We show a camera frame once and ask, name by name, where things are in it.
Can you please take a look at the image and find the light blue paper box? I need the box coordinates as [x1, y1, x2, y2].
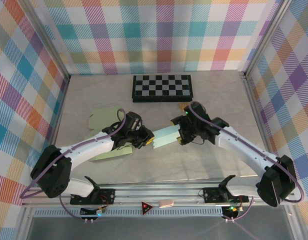
[153, 124, 181, 150]

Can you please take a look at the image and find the red triangle button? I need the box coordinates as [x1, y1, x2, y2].
[140, 200, 155, 216]

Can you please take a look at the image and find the grey metal panel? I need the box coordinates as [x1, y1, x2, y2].
[26, 216, 299, 240]

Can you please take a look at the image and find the pink oval device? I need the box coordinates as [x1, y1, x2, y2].
[157, 199, 174, 208]

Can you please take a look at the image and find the black and silver chessboard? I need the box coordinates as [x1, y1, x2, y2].
[130, 74, 194, 103]

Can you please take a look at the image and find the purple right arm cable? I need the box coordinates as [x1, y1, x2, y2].
[188, 101, 306, 222]

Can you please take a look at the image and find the aluminium front frame rail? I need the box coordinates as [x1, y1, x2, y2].
[20, 177, 298, 208]

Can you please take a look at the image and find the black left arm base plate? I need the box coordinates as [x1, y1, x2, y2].
[69, 188, 116, 205]

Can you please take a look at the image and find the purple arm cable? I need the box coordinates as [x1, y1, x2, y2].
[20, 107, 127, 222]
[188, 101, 306, 222]

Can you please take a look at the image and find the light green paper box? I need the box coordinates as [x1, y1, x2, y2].
[87, 106, 134, 162]

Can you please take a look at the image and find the small circuit board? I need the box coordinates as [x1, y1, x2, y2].
[80, 206, 107, 216]
[222, 205, 245, 216]

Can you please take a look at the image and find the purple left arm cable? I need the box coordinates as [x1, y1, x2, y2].
[20, 107, 127, 222]

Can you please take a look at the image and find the aluminium frame post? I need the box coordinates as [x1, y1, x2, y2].
[17, 0, 71, 85]
[240, 0, 294, 78]

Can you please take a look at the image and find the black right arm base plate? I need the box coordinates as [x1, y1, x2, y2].
[203, 186, 250, 204]

